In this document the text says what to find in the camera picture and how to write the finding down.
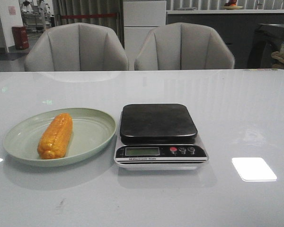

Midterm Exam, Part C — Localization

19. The orange corn cob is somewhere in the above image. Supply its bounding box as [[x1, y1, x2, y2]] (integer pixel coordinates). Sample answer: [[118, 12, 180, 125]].
[[37, 113, 73, 159]]

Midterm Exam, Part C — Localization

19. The black silver kitchen scale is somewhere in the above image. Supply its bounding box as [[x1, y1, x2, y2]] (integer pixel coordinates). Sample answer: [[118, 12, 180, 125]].
[[114, 104, 209, 171]]

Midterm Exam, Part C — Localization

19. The grey armchair right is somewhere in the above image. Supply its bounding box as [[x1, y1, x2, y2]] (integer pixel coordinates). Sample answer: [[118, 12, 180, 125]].
[[134, 22, 235, 70]]

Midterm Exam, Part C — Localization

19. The grey armchair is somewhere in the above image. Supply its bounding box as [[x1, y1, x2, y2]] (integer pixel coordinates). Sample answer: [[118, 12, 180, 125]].
[[134, 22, 235, 70], [24, 23, 129, 71]]

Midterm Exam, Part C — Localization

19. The light green plate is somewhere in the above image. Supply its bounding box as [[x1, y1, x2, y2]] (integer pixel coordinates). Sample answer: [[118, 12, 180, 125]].
[[3, 108, 117, 167]]

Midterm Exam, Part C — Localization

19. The grey armchair left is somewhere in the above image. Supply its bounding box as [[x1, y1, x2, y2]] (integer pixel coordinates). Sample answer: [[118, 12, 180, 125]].
[[24, 23, 129, 71]]

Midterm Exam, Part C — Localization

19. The white cabinet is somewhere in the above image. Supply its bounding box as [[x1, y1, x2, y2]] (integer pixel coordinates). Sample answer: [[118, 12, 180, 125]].
[[123, 0, 167, 70]]

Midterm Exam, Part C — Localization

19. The dark grey counter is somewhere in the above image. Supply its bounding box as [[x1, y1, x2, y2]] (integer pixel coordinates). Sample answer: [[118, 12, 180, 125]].
[[167, 9, 284, 69]]

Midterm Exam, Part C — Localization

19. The fruit bowl on counter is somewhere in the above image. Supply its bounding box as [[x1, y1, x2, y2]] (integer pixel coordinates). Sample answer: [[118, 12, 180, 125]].
[[223, 0, 243, 10]]

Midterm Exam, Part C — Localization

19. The red bin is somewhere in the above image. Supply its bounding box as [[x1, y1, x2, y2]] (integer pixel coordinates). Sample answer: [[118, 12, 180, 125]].
[[12, 26, 29, 50]]

